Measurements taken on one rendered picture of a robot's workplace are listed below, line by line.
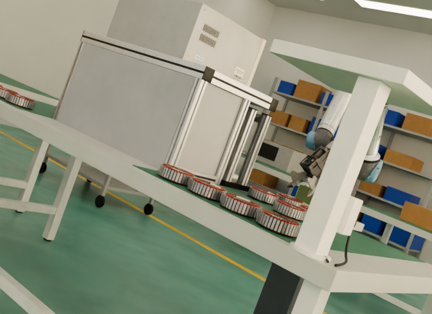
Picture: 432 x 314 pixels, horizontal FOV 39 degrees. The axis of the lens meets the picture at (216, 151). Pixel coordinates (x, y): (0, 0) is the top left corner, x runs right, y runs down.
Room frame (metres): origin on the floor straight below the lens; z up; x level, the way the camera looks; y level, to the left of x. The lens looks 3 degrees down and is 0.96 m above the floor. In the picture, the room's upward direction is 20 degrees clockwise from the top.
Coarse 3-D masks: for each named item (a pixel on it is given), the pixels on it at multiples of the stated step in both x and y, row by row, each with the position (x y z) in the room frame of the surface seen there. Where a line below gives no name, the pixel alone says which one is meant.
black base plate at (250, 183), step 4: (224, 180) 2.20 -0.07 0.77; (232, 180) 2.32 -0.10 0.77; (236, 180) 2.38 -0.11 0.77; (248, 180) 2.62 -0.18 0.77; (220, 184) 2.18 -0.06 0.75; (224, 184) 2.20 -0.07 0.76; (228, 184) 2.22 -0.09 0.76; (232, 184) 2.24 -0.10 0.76; (236, 184) 2.25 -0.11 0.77; (248, 184) 2.41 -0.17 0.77; (252, 184) 2.49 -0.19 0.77; (256, 184) 2.58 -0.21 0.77; (232, 188) 2.24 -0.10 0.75; (236, 188) 2.26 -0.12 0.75; (240, 188) 2.28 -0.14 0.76; (244, 188) 2.30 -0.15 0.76; (248, 188) 2.32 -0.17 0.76; (260, 188) 2.45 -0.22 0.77; (264, 188) 2.52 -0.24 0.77; (272, 192) 2.45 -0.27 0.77; (276, 192) 2.53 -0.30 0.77
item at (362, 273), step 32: (32, 128) 2.07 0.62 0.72; (64, 128) 2.16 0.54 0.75; (96, 160) 1.83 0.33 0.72; (128, 160) 1.89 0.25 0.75; (160, 192) 1.65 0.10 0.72; (224, 224) 1.49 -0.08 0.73; (288, 256) 1.37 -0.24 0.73; (352, 256) 1.61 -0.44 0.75; (352, 288) 1.37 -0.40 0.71; (384, 288) 1.52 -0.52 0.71; (416, 288) 1.70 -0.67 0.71
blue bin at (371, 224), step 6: (366, 216) 8.46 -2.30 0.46; (366, 222) 8.44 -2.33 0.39; (372, 222) 8.39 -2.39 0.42; (378, 222) 8.33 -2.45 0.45; (384, 222) 8.40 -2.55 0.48; (366, 228) 8.42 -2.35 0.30; (372, 228) 8.36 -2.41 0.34; (378, 228) 8.32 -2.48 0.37; (384, 228) 8.46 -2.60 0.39; (378, 234) 8.36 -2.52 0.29
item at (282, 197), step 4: (280, 196) 2.28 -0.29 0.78; (284, 196) 2.27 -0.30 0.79; (288, 196) 2.35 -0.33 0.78; (284, 200) 2.26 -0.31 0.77; (288, 200) 2.26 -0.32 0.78; (292, 200) 2.26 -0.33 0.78; (296, 200) 2.27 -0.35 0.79; (292, 204) 2.26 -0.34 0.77; (296, 204) 2.26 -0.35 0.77; (300, 204) 2.27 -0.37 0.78
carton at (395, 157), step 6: (390, 150) 8.49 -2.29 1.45; (384, 156) 8.52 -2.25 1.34; (390, 156) 8.47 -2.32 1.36; (396, 156) 8.42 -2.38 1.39; (402, 156) 8.37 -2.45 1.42; (408, 156) 8.32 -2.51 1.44; (390, 162) 8.45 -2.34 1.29; (396, 162) 8.40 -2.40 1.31; (402, 162) 8.35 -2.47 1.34; (408, 162) 8.30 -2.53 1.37; (414, 162) 8.30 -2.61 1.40; (420, 162) 8.48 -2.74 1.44; (408, 168) 8.28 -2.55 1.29; (414, 168) 8.36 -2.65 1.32; (420, 168) 8.54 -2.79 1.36
